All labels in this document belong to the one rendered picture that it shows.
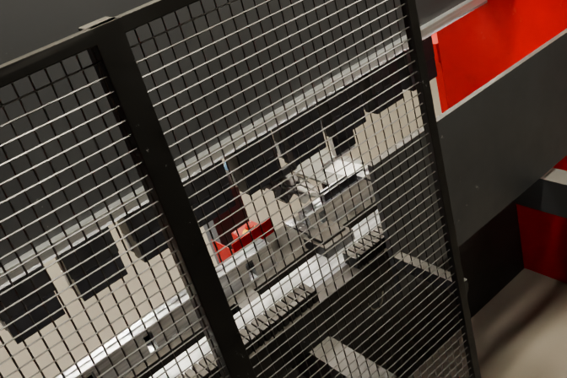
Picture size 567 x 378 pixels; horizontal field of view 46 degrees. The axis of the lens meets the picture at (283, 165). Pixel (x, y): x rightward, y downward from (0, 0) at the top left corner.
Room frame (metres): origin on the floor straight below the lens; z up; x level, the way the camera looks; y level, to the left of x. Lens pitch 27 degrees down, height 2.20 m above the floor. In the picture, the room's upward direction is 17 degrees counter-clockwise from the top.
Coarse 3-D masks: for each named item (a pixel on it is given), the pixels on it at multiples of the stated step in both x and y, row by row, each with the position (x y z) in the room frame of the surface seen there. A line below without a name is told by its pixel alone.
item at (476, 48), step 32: (512, 0) 2.50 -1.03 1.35; (544, 0) 2.38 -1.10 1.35; (448, 32) 2.78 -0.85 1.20; (480, 32) 2.64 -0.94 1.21; (512, 32) 2.51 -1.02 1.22; (544, 32) 2.39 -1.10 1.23; (448, 64) 2.81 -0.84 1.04; (480, 64) 2.66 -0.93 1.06; (512, 64) 2.52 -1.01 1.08; (448, 96) 2.83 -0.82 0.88; (544, 224) 2.46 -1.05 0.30; (544, 256) 2.48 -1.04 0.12
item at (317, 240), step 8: (288, 224) 1.95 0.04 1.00; (304, 224) 1.92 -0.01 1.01; (336, 224) 1.82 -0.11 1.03; (312, 232) 1.81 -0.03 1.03; (328, 232) 1.79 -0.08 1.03; (344, 232) 1.78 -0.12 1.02; (304, 240) 1.81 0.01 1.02; (312, 240) 1.78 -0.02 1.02; (320, 240) 1.76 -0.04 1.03; (328, 240) 1.75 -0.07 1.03; (336, 240) 1.75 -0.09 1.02; (344, 240) 1.76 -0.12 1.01; (352, 240) 1.78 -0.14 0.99; (312, 248) 1.78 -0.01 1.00; (320, 248) 1.74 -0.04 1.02; (328, 248) 1.72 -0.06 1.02; (336, 248) 1.74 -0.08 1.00; (328, 256) 1.72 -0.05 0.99
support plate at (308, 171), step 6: (324, 150) 2.42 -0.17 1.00; (312, 156) 2.40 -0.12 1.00; (318, 156) 2.38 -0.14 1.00; (324, 156) 2.37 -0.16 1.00; (330, 156) 2.35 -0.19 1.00; (306, 162) 2.36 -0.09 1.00; (318, 162) 2.33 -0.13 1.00; (324, 162) 2.32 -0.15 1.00; (354, 162) 2.25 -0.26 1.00; (360, 162) 2.24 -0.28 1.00; (300, 168) 2.33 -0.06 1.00; (306, 168) 2.32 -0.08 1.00; (318, 168) 2.29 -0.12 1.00; (300, 174) 2.28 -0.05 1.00; (306, 174) 2.27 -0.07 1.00; (312, 174) 2.26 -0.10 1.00; (318, 174) 2.24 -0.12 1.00; (324, 174) 2.23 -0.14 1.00; (330, 174) 2.21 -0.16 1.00; (318, 180) 2.20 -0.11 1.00; (330, 180) 2.17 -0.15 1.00; (336, 180) 2.16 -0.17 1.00
